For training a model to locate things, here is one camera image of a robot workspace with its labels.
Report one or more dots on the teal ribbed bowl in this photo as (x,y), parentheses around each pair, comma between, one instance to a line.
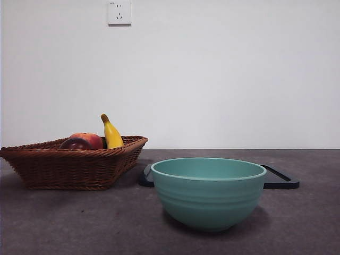
(210,202)

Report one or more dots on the dark red plum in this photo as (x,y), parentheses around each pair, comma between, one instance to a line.
(77,145)

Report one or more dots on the yellow banana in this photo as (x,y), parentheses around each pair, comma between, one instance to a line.
(112,135)

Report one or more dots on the red orange peach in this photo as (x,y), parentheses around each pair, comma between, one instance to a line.
(93,140)

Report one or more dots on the brown wicker basket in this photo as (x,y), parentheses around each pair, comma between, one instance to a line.
(66,170)

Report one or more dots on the black rectangular tray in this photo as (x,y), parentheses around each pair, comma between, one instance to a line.
(279,183)

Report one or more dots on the white wall socket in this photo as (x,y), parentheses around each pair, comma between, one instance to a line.
(119,13)

